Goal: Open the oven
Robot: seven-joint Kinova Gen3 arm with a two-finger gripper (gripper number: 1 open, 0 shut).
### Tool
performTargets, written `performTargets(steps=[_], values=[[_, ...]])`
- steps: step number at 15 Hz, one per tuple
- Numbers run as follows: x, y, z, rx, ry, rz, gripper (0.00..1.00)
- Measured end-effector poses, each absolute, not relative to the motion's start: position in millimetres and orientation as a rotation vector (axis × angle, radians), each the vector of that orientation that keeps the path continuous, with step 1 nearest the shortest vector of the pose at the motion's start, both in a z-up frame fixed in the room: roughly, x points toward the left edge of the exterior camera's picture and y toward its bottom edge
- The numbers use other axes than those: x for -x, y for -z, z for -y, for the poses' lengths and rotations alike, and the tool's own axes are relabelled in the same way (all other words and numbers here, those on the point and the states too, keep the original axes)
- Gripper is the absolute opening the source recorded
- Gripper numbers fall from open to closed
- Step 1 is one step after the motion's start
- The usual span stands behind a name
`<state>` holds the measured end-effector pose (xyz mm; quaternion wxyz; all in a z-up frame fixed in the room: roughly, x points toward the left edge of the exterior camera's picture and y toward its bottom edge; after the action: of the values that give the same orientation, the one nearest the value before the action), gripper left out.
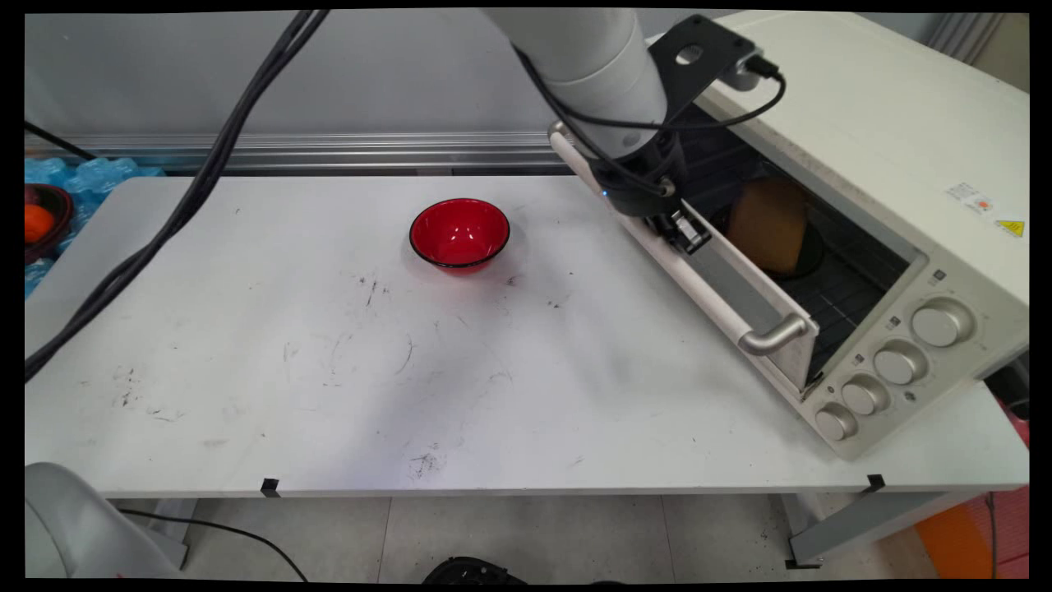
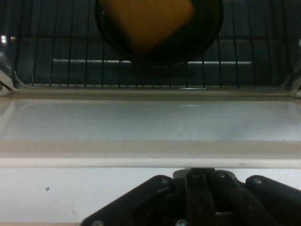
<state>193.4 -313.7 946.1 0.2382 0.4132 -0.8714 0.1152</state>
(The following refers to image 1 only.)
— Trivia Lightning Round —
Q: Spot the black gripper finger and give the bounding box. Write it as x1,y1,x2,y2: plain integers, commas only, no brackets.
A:
644,213,682,248
671,209,713,255

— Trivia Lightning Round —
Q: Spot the dark red bowl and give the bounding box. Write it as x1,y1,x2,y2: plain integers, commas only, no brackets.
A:
25,183,76,264

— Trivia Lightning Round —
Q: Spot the grey table leg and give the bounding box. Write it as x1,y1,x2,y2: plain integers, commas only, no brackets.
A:
148,497,199,570
781,492,980,570

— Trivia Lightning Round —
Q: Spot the metal oven wire rack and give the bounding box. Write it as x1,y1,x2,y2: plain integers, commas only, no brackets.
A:
689,105,910,384

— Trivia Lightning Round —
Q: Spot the thick black cable bundle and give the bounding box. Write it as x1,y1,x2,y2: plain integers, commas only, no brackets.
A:
25,10,330,384

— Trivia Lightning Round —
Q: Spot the black object on floor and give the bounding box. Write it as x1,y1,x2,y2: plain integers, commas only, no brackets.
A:
422,557,528,585

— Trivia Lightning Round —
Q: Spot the orange box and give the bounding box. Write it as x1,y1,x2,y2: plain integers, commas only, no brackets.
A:
914,502,996,580

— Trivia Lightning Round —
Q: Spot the pink red crate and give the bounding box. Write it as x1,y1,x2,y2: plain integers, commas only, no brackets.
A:
974,485,1030,580

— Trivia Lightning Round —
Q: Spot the grey white chair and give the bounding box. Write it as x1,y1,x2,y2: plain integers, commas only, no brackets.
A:
25,462,182,580

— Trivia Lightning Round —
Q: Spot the red bowl with black rim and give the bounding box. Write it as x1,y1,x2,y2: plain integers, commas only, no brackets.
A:
409,198,512,273

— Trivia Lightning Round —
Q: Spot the black round plate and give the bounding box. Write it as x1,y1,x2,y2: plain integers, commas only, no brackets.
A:
710,204,826,283

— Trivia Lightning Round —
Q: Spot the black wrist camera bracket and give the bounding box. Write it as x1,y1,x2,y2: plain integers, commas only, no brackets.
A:
647,14,765,124

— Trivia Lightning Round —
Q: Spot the blue plastic bottle pack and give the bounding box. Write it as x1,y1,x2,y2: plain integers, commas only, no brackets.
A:
25,155,166,298

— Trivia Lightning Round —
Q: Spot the brown bread slice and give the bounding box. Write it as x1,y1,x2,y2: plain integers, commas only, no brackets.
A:
727,176,811,277

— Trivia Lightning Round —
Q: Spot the grey curtain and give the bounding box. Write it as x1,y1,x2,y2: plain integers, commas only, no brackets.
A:
929,12,1008,67

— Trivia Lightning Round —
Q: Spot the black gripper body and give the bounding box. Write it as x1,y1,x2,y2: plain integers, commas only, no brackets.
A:
588,135,688,220

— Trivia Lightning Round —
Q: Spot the orange fruit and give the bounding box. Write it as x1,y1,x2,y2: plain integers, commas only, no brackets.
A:
25,203,56,244

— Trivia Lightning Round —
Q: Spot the black floor cable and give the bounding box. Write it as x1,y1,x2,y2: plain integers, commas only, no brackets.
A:
118,507,310,583

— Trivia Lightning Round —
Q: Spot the small silver oven knob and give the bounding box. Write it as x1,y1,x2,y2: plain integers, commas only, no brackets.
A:
814,403,859,443

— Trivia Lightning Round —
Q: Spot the thin black background cable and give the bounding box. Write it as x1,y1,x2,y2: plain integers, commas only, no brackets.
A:
25,121,99,160

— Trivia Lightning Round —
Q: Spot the large silver oven knob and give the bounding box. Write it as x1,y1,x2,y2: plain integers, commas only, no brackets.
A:
911,299,976,349

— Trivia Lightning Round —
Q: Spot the cream oven door with handle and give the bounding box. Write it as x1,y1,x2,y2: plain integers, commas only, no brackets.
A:
548,121,824,392

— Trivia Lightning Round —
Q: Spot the cream toaster oven body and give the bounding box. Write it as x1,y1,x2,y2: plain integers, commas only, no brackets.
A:
645,10,1030,461

